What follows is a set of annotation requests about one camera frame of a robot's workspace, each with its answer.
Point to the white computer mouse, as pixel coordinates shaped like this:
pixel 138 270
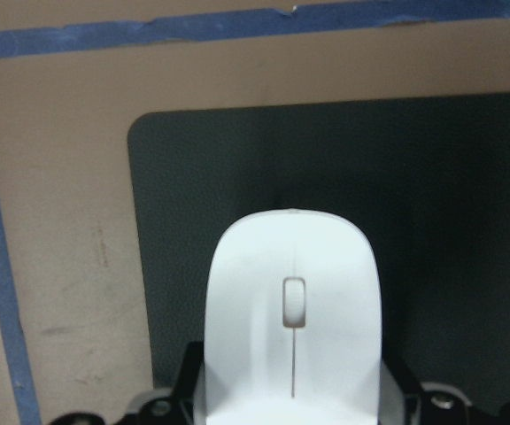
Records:
pixel 293 324

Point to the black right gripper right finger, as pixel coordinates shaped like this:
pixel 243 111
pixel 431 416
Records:
pixel 400 393

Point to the black mousepad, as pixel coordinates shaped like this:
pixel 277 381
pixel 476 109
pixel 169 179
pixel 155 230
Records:
pixel 426 179

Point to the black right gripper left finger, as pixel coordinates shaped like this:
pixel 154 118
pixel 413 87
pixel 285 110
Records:
pixel 189 391

